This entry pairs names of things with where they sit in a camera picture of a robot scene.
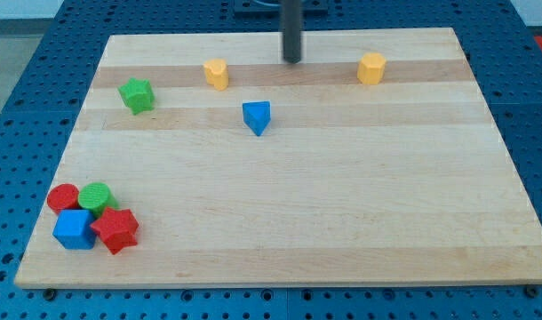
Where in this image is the blue triangle block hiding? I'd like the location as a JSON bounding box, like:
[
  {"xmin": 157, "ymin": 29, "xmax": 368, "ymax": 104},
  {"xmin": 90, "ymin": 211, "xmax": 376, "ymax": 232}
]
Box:
[{"xmin": 242, "ymin": 101, "xmax": 271, "ymax": 136}]

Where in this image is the yellow hexagon block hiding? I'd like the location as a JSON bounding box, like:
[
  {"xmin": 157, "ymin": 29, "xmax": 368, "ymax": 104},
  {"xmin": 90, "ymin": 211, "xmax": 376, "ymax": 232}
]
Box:
[{"xmin": 357, "ymin": 52, "xmax": 387, "ymax": 85}]

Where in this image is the wooden board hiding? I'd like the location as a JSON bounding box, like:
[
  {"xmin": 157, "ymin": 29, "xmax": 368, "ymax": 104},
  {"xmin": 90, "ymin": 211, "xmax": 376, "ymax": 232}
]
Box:
[{"xmin": 15, "ymin": 28, "xmax": 542, "ymax": 289}]

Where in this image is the yellow heart block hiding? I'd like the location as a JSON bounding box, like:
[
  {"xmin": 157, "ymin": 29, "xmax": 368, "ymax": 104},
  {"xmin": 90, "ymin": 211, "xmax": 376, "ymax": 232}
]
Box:
[{"xmin": 203, "ymin": 59, "xmax": 229, "ymax": 91}]

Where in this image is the green star block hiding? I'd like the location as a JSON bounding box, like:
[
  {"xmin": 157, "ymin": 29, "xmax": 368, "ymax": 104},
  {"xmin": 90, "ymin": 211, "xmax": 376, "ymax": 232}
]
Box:
[{"xmin": 117, "ymin": 78, "xmax": 155, "ymax": 116}]

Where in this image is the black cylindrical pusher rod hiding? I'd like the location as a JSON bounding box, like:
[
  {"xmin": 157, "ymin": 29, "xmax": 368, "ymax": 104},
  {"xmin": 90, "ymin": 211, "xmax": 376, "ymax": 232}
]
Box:
[{"xmin": 280, "ymin": 0, "xmax": 302, "ymax": 64}]

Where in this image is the red star block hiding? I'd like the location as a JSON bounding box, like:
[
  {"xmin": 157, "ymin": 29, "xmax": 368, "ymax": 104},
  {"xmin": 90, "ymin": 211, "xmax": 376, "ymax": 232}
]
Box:
[{"xmin": 91, "ymin": 207, "xmax": 139, "ymax": 255}]

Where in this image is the green cylinder block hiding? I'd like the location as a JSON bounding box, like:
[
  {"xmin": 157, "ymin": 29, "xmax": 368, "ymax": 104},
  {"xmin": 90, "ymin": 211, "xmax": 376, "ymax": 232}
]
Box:
[{"xmin": 77, "ymin": 182, "xmax": 119, "ymax": 219}]

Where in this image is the blue cube block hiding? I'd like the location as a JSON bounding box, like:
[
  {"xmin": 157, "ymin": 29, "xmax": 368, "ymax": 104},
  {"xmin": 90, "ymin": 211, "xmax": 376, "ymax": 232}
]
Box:
[{"xmin": 52, "ymin": 209, "xmax": 96, "ymax": 250}]

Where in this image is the red cylinder block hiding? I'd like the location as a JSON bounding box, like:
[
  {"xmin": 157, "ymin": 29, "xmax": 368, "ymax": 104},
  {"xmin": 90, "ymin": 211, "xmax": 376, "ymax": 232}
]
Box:
[{"xmin": 46, "ymin": 183, "xmax": 81, "ymax": 215}]

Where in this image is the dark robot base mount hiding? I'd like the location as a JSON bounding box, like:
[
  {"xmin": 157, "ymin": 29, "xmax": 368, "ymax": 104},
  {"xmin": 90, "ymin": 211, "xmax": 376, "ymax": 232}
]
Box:
[{"xmin": 231, "ymin": 0, "xmax": 329, "ymax": 16}]

